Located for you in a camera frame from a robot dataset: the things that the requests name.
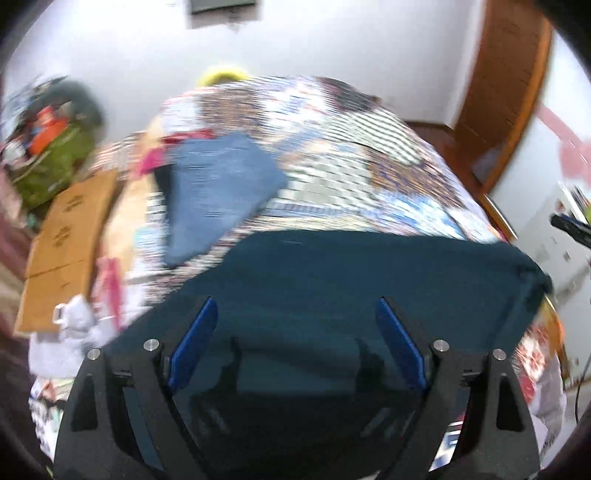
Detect white plastic bag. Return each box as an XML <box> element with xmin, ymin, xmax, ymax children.
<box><xmin>53</xmin><ymin>295</ymin><xmax>100</xmax><ymax>358</ymax></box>

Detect pink packet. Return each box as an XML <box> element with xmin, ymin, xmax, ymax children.
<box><xmin>95</xmin><ymin>257</ymin><xmax>126</xmax><ymax>326</ymax></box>

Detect green fabric bag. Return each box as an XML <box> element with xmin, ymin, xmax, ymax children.
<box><xmin>11</xmin><ymin>124</ymin><xmax>98</xmax><ymax>208</ymax></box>

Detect yellow curved object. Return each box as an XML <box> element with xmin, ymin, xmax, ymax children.
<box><xmin>196</xmin><ymin>66</ymin><xmax>250</xmax><ymax>86</ymax></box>

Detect grey wall-mounted appliance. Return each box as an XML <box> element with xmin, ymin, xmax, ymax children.
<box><xmin>187</xmin><ymin>0</ymin><xmax>264</xmax><ymax>29</ymax></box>

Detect folded blue jeans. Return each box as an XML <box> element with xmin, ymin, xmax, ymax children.
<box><xmin>154</xmin><ymin>131</ymin><xmax>289</xmax><ymax>268</ymax></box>

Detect brown wooden door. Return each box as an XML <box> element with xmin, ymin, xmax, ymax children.
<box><xmin>455</xmin><ymin>0</ymin><xmax>552</xmax><ymax>195</ymax></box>

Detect beige cloth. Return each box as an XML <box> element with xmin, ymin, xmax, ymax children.
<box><xmin>99</xmin><ymin>115</ymin><xmax>171</xmax><ymax>282</ymax></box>

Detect pink wall decoration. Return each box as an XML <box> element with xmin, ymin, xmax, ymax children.
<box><xmin>538</xmin><ymin>104</ymin><xmax>591</xmax><ymax>178</ymax></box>

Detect white cabinet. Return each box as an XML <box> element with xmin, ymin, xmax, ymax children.
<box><xmin>517</xmin><ymin>182</ymin><xmax>591</xmax><ymax>296</ymax></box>

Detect patchwork printed blanket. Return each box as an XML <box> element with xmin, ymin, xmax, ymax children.
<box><xmin>28</xmin><ymin>76</ymin><xmax>566</xmax><ymax>472</ymax></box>

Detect orange box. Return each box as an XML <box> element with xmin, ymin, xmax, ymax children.
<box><xmin>28</xmin><ymin>107</ymin><xmax>66</xmax><ymax>154</ymax></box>

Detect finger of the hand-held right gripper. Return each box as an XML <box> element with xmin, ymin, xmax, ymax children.
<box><xmin>551</xmin><ymin>213</ymin><xmax>591</xmax><ymax>247</ymax></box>

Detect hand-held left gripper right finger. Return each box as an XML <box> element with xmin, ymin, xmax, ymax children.
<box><xmin>376</xmin><ymin>298</ymin><xmax>541</xmax><ymax>480</ymax></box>

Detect grey cloth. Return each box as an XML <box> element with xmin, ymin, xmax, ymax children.
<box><xmin>41</xmin><ymin>80</ymin><xmax>107</xmax><ymax>127</ymax></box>

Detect pink cloth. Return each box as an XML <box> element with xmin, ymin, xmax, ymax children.
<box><xmin>131</xmin><ymin>138</ymin><xmax>171</xmax><ymax>178</ymax></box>

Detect striped maroon curtain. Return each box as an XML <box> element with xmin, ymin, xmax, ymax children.
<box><xmin>0</xmin><ymin>175</ymin><xmax>33</xmax><ymax>301</ymax></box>

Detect flat cardboard box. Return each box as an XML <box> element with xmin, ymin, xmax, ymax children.
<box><xmin>14</xmin><ymin>168</ymin><xmax>121</xmax><ymax>335</ymax></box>

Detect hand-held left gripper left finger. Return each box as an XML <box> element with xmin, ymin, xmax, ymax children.
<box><xmin>54</xmin><ymin>298</ymin><xmax>219</xmax><ymax>480</ymax></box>

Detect dark teal pants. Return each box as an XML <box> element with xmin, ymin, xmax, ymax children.
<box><xmin>99</xmin><ymin>231</ymin><xmax>555</xmax><ymax>476</ymax></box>

